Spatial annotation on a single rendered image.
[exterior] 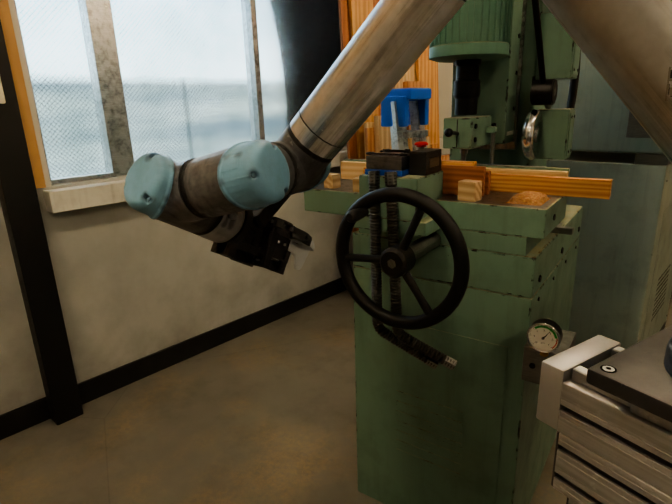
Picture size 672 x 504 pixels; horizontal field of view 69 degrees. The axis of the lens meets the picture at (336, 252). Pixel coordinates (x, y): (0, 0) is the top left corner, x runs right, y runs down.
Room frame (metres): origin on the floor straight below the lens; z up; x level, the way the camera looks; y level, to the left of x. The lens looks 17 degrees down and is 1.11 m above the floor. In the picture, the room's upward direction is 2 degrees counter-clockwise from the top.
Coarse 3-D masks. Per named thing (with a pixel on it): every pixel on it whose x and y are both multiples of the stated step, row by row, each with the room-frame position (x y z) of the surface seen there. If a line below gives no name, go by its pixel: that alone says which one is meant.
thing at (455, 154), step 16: (528, 0) 1.29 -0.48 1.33; (528, 16) 1.29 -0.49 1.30; (528, 32) 1.29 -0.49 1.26; (528, 48) 1.29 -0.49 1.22; (528, 64) 1.29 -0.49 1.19; (528, 80) 1.28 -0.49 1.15; (528, 96) 1.28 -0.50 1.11; (480, 160) 1.35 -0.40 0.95; (496, 160) 1.32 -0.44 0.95; (512, 160) 1.30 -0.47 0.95; (544, 160) 1.42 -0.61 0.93
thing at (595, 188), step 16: (496, 176) 1.13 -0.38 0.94; (512, 176) 1.11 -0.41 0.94; (528, 176) 1.09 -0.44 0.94; (544, 176) 1.08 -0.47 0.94; (512, 192) 1.11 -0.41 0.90; (544, 192) 1.07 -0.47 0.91; (560, 192) 1.05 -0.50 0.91; (576, 192) 1.03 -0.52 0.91; (592, 192) 1.02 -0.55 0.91; (608, 192) 1.00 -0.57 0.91
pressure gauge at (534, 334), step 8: (536, 320) 0.89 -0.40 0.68; (544, 320) 0.87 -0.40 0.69; (536, 328) 0.86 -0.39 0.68; (544, 328) 0.85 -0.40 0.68; (552, 328) 0.84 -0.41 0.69; (560, 328) 0.86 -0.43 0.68; (528, 336) 0.87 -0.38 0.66; (536, 336) 0.86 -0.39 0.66; (552, 336) 0.85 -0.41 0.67; (560, 336) 0.84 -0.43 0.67; (536, 344) 0.86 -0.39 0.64; (544, 344) 0.85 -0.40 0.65; (552, 344) 0.85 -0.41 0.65; (544, 352) 0.85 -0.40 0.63
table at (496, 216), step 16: (304, 192) 1.26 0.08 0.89; (320, 192) 1.23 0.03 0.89; (336, 192) 1.21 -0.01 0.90; (352, 192) 1.18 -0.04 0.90; (496, 192) 1.12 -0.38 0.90; (320, 208) 1.24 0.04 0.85; (336, 208) 1.21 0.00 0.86; (448, 208) 1.04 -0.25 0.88; (464, 208) 1.02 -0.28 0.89; (480, 208) 1.00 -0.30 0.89; (496, 208) 0.98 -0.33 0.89; (512, 208) 0.96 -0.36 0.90; (528, 208) 0.94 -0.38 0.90; (544, 208) 0.93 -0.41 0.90; (560, 208) 1.04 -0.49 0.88; (368, 224) 1.04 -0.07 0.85; (384, 224) 1.02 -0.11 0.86; (400, 224) 1.00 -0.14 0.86; (432, 224) 0.99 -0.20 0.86; (464, 224) 1.02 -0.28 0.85; (480, 224) 1.00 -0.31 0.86; (496, 224) 0.98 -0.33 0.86; (512, 224) 0.96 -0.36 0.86; (528, 224) 0.94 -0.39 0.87; (544, 224) 0.92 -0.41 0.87
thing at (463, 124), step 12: (444, 120) 1.17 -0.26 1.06; (456, 120) 1.15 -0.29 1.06; (468, 120) 1.13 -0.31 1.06; (480, 120) 1.17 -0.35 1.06; (468, 132) 1.13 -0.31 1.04; (480, 132) 1.18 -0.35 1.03; (444, 144) 1.17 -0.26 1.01; (456, 144) 1.15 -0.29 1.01; (468, 144) 1.13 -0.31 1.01; (480, 144) 1.18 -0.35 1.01
